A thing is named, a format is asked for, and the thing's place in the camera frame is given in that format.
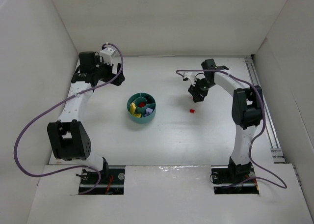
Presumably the teal divided round container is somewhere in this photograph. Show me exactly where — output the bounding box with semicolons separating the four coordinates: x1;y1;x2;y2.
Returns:
127;92;156;124

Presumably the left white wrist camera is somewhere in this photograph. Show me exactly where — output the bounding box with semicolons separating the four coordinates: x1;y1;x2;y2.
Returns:
100;46;117;65

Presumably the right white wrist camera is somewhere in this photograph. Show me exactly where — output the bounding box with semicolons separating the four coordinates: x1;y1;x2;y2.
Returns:
183;71;196;86

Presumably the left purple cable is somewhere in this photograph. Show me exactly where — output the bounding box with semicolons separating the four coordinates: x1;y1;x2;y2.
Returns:
14;43;124;195

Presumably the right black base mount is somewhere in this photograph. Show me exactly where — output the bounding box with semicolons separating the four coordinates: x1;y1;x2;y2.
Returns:
209;166;259;195

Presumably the yellow square lego brick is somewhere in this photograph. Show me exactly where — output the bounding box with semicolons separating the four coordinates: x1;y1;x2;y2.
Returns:
133;113;142;118

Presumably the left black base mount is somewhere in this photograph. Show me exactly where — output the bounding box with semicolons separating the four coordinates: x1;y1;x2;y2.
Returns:
76;166;126;196

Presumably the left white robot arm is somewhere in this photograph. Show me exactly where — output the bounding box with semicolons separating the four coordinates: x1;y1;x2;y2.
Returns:
47;47;125;176

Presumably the lilac lego brick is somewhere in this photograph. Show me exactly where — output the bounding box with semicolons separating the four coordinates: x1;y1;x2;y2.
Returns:
146;108;154;114

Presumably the long yellow lego plate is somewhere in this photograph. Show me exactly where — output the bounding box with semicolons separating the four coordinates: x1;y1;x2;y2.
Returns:
129;103;136;115

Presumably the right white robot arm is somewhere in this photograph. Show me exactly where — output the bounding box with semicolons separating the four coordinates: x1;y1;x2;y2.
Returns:
183;59;263;185

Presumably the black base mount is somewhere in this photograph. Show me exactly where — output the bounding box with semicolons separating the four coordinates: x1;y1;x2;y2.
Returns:
76;166;126;196
209;166;259;195

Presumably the black square lego plate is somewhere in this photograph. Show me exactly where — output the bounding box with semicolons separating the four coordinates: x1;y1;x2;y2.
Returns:
141;93;153;98

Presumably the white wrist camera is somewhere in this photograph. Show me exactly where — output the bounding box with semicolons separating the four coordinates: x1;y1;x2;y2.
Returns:
183;71;196;86
100;46;117;65

